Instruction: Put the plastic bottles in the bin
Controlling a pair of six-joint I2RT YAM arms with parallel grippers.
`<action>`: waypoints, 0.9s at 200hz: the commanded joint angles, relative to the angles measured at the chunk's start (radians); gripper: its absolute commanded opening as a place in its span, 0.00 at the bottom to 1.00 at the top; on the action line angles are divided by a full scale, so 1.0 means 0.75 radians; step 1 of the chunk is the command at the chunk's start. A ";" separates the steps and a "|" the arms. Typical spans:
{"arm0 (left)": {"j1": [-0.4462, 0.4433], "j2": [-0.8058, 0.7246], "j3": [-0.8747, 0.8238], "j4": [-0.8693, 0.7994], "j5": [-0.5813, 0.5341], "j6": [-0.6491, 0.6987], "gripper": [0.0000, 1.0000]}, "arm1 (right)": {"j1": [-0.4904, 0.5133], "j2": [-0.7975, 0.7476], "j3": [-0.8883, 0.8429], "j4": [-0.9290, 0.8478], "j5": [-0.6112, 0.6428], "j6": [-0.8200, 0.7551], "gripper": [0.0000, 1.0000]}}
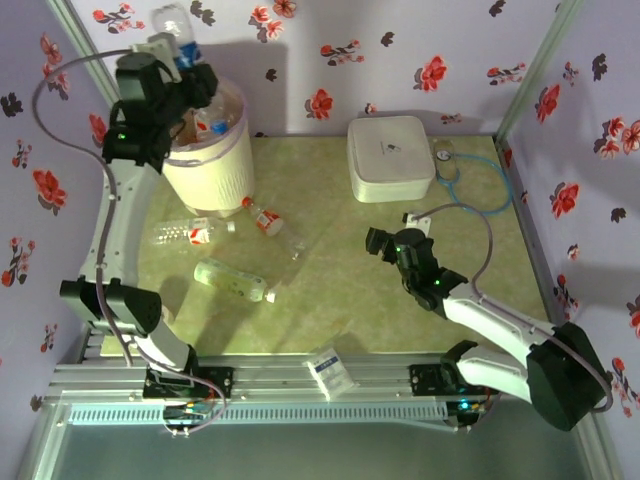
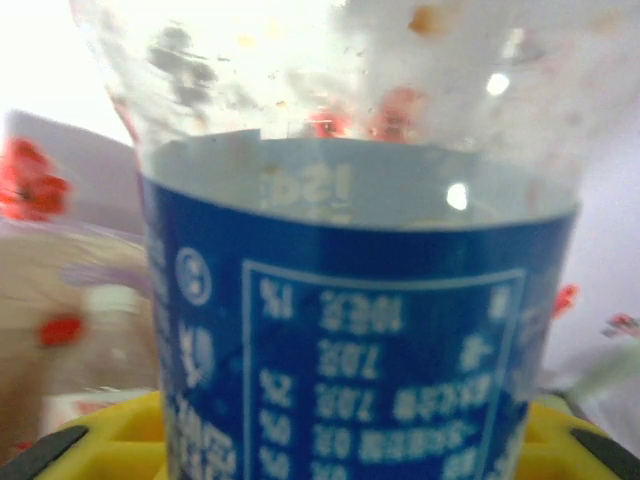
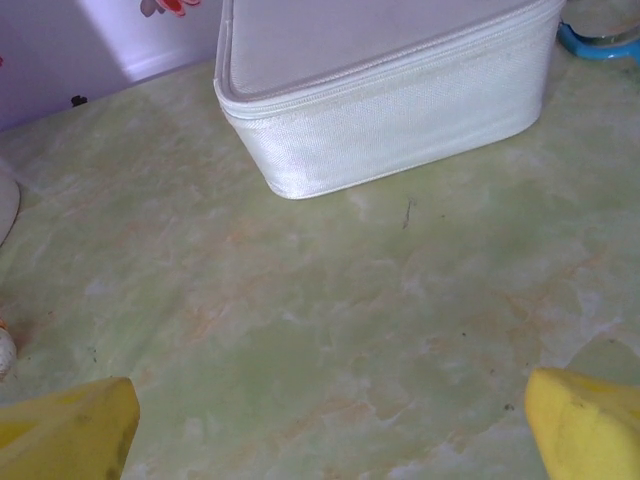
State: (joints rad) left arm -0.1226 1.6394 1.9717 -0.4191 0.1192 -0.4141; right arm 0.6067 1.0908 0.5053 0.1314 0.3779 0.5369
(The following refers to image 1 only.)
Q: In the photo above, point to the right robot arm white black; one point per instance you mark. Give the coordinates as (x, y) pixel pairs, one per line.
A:
(500, 320)

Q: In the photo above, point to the aluminium mounting rail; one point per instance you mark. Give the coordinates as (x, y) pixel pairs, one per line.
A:
(275, 385)

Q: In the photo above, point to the aluminium frame rail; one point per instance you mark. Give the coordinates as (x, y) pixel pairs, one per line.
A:
(530, 235)
(92, 342)

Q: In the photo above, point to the pale green bottle white cap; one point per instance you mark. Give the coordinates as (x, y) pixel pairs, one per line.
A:
(227, 280)

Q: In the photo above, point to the aluminium corner post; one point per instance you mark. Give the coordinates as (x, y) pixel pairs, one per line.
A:
(540, 65)

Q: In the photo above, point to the white ribbed plastic bin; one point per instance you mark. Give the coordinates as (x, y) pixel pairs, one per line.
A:
(215, 175)

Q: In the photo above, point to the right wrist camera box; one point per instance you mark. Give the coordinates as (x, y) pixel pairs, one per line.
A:
(415, 220)

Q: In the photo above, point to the clear bottle blue label blue cap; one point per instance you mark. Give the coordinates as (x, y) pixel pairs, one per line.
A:
(189, 52)

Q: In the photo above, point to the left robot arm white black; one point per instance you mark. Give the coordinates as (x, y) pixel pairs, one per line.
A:
(120, 225)

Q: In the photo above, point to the clear bottle white cap red-white label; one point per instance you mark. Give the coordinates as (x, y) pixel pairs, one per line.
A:
(197, 232)

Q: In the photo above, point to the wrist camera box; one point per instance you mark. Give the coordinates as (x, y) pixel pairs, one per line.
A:
(157, 47)
(415, 220)

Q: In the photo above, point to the blue tube stethoscope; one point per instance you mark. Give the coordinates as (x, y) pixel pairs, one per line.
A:
(443, 155)

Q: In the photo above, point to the clear bottle red cap red label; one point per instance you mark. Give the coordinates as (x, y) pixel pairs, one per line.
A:
(268, 220)

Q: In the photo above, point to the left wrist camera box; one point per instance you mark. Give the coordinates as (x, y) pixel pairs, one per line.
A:
(157, 47)

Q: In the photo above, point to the white blue paper packet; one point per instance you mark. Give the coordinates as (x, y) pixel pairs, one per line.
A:
(330, 372)

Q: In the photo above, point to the white square lidded box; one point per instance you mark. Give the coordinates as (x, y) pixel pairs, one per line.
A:
(390, 160)

